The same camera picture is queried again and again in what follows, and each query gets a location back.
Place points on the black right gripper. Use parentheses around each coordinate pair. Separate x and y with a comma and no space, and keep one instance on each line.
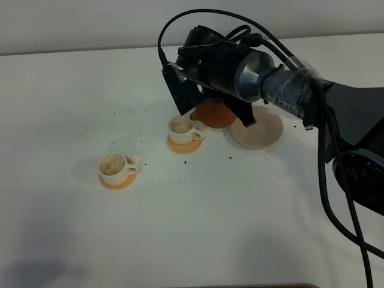
(217,62)

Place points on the brown clay teapot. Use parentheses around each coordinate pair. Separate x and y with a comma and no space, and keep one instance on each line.
(213,114)

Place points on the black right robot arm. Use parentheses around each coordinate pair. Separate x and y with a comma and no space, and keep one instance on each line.
(356,112)

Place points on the beige teapot saucer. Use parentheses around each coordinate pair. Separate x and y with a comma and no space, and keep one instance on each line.
(266,132)

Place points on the white teacup near teapot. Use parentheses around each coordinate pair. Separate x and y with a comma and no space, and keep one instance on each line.
(183,131)

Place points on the orange coaster near teapot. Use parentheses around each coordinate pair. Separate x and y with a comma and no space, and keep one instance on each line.
(187,148)

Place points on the orange coaster far left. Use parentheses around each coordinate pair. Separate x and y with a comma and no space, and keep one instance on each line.
(117,185)

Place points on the white teacup far left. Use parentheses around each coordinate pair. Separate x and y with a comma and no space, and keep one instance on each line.
(115,169)

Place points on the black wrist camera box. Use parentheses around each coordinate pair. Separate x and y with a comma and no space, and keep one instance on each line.
(184,92)

